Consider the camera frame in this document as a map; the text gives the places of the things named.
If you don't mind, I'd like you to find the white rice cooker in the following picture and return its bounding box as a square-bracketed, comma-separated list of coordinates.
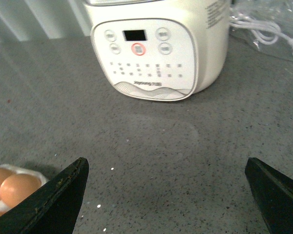
[84, 0, 230, 101]

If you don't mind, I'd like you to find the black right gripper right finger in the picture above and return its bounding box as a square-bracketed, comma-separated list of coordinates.
[245, 157, 293, 234]

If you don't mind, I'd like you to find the white round bowl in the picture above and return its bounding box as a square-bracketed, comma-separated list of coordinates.
[0, 164, 48, 216]

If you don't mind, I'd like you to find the white power cable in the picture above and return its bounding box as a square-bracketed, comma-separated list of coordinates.
[229, 7, 293, 61]

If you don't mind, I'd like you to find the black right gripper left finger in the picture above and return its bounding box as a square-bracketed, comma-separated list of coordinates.
[0, 157, 89, 234]

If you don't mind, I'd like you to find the clear plastic bag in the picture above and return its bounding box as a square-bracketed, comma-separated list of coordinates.
[230, 0, 293, 61]

